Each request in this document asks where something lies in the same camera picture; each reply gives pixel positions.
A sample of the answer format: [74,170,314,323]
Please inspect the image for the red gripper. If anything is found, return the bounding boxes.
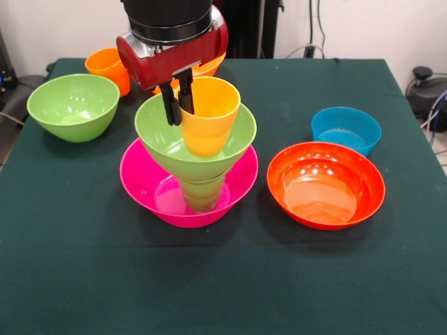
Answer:
[115,5,229,126]

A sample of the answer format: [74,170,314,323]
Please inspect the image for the large green plastic bowl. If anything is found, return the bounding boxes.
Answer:
[27,73,121,143]
[134,93,258,183]

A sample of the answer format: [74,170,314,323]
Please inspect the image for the yellow plastic cup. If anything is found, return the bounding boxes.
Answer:
[177,76,242,158]

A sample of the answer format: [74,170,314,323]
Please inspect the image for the small green plastic bowl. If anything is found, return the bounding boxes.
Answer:
[179,170,231,185]

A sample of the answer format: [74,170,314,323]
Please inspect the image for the pink plastic bowl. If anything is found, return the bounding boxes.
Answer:
[119,137,260,229]

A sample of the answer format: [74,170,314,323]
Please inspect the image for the green plastic cup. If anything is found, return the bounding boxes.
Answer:
[180,176,227,214]

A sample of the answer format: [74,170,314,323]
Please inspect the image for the black computer tower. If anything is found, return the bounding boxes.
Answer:
[0,29,19,91]

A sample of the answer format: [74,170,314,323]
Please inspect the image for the large orange plastic bowl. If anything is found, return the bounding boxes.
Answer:
[152,51,226,96]

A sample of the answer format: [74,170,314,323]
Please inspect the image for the orange plastic cup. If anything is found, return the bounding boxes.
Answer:
[85,47,132,98]

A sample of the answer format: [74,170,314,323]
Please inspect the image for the dark grey floor case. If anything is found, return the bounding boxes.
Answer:
[0,75,46,121]

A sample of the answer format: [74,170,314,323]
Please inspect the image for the red plastic bowl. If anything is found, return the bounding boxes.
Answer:
[266,141,387,231]

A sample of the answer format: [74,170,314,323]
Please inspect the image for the blue plastic bowl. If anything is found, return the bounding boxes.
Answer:
[311,106,383,157]

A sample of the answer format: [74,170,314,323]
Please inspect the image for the dark green table cloth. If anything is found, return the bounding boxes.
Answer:
[0,57,447,335]

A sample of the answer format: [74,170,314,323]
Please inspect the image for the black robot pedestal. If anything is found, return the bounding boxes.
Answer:
[214,0,280,59]

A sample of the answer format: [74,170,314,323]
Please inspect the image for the black wall cable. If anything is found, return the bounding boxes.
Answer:
[316,0,328,50]

